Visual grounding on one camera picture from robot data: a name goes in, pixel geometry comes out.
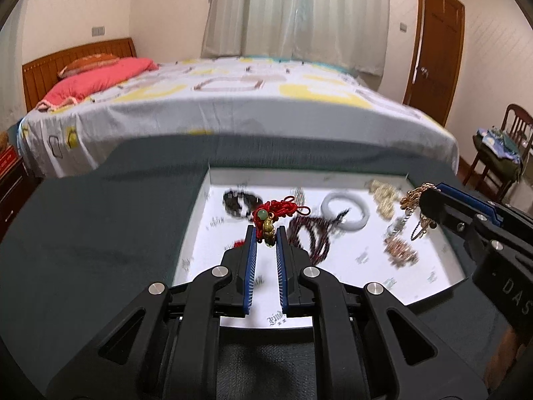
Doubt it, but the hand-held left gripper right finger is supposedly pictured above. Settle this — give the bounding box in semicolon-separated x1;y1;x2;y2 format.
275;225;489;400

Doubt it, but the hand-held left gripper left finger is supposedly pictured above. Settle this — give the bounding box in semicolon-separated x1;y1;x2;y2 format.
46;225;258;400

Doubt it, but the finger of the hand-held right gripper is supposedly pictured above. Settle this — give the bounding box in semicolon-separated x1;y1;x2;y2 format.
436;182;533;251
418;188;501;260

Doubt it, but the gold link bracelet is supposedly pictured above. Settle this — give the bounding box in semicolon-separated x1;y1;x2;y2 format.
400;182;438;241

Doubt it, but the dark red bead necklace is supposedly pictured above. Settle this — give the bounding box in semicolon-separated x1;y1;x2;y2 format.
288;210;352;266

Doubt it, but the large red knot gold charm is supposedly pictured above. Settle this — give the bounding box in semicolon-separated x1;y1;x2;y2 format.
252;196;311;246

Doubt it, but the silver ring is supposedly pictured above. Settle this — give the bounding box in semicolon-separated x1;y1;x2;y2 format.
387;217;411;236

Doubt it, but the sparkly multicolour bead bracelet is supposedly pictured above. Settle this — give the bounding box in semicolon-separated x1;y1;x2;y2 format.
383;235;420;266

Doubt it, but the green jewelry tray white lining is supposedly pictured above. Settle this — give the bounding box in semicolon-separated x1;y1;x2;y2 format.
169;166;467;330

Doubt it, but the black bead bracelet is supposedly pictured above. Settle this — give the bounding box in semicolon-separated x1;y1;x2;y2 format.
223;189;264;219

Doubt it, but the white jade bangle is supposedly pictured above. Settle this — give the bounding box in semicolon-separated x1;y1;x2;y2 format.
320;192;371;231

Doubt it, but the person's right hand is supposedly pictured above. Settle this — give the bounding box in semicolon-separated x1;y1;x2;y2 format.
485;324;520;389

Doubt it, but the pile of clothes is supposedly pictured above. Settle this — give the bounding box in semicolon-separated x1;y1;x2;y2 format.
472;127;524;176

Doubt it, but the wooden chair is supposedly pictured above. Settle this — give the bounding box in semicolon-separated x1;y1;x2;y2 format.
462;104;533;203

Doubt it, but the brown wooden door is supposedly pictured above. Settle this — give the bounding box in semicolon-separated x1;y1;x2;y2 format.
402;0;466;128

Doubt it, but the bed with patterned sheet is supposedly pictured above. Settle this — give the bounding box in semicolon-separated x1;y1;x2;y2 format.
19;55;461;181

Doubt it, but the dark wooden nightstand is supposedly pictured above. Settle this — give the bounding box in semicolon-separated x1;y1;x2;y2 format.
0;158;42;239

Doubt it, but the white curtain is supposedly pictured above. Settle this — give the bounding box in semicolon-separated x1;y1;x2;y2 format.
202;0;390;78

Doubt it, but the pink pillow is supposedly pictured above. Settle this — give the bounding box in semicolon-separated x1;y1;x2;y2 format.
37;57;159;111

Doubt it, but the orange patterned pillow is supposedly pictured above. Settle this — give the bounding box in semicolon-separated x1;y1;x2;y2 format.
57;53;120;79

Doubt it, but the red box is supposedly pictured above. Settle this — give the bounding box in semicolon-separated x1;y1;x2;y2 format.
0;146;20;180

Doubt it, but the wooden headboard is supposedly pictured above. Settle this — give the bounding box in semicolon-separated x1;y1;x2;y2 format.
22;37;138;113

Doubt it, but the cream bead bracelet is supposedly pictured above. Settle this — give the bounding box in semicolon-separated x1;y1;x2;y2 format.
366;180;400;217

